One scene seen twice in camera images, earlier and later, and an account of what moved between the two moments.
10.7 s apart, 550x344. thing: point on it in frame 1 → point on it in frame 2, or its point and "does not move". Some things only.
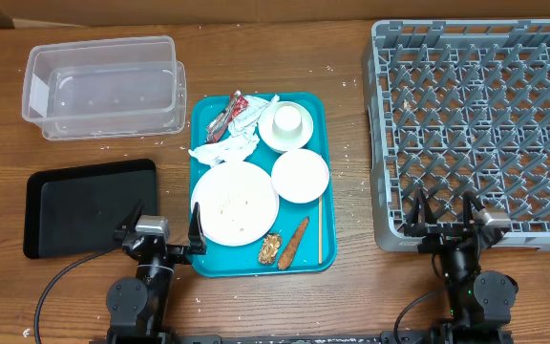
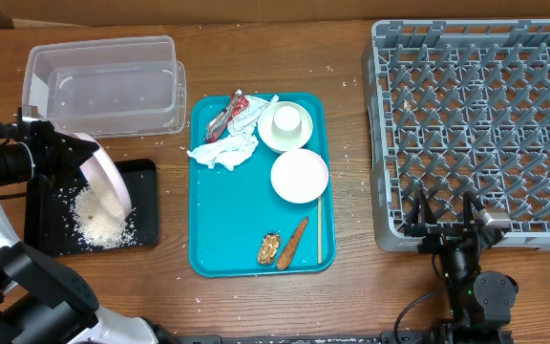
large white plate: x=238 y=204 → x=104 y=182
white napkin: x=242 y=137 does not move
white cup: x=286 y=121 does not move
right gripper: x=440 y=236 does not move
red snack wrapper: x=218 y=127 does not move
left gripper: x=180 y=255 → x=63 y=160
